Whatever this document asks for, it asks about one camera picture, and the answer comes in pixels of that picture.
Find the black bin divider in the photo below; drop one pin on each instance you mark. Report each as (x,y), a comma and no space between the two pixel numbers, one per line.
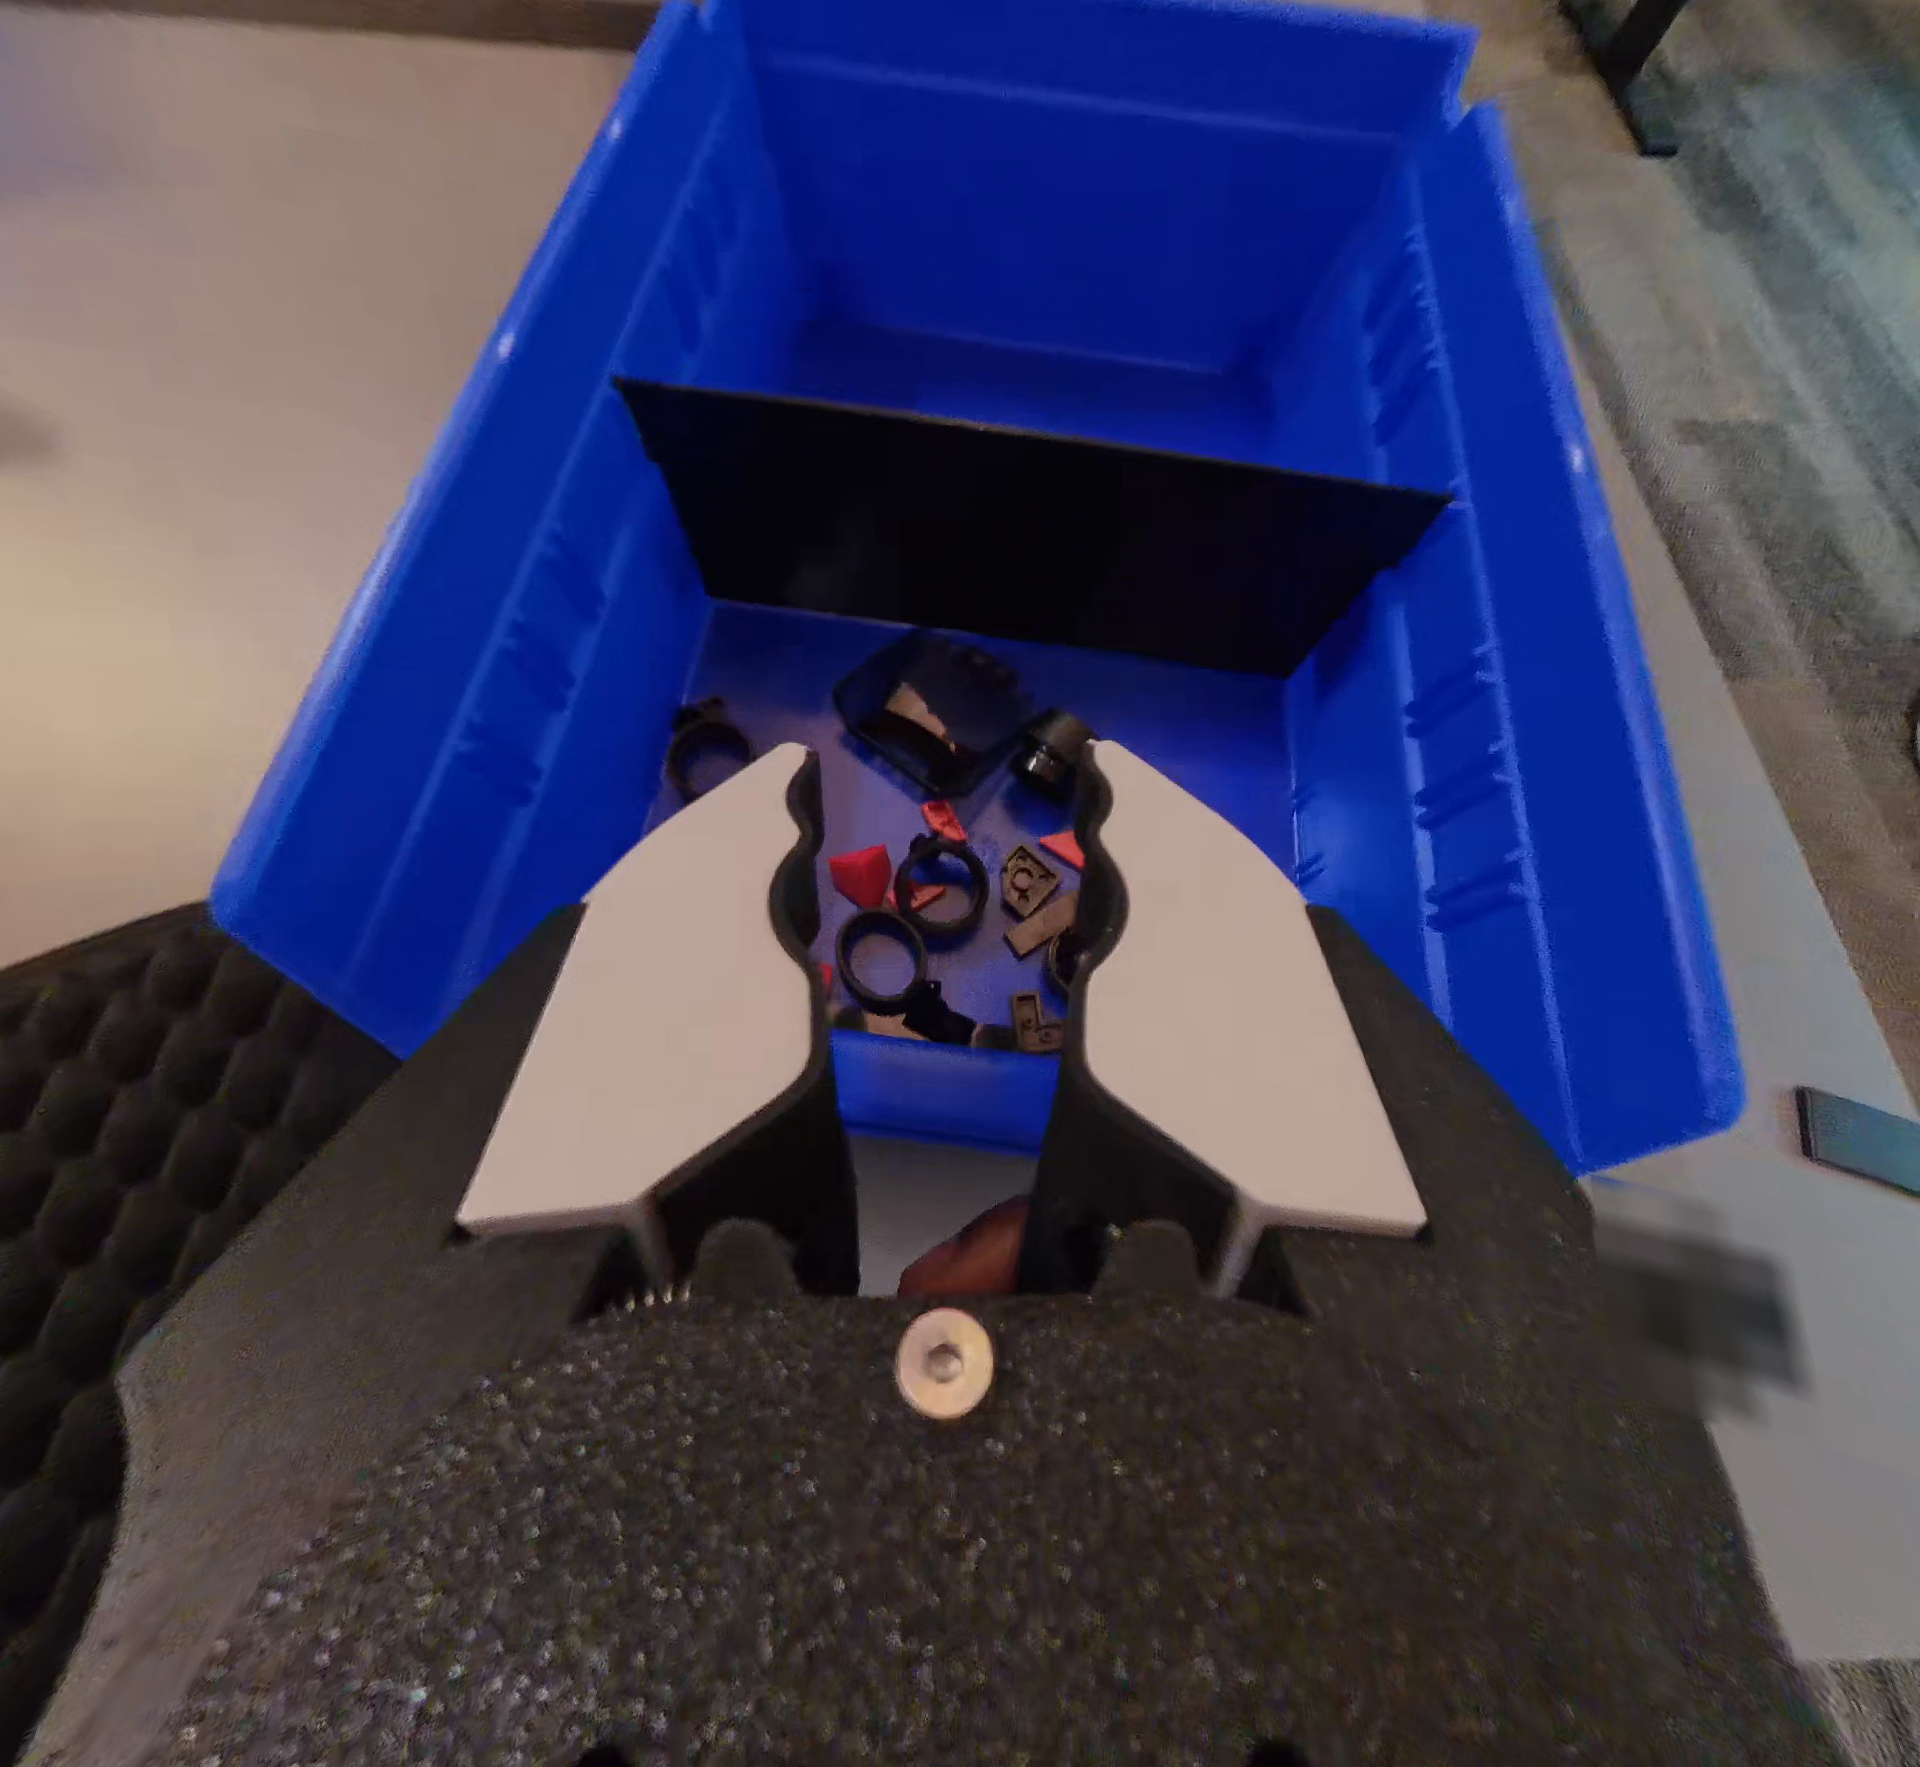
(1021,522)

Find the blue plastic storage bin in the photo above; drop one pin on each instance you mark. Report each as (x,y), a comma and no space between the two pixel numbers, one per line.
(1051,178)

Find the black foam mat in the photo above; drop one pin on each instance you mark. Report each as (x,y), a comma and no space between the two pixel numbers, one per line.
(120,1092)

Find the pile of small lego pieces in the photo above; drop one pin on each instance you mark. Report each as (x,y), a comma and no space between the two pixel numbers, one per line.
(865,873)

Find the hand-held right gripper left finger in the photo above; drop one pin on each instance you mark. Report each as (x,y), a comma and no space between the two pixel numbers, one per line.
(675,1017)

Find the black flat plate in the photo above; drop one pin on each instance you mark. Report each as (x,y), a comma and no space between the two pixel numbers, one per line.
(1859,1141)

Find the dark transparent lego windshield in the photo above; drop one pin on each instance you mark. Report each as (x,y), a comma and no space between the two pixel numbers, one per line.
(960,686)

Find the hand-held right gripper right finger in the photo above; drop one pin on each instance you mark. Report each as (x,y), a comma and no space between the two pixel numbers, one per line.
(1230,1017)

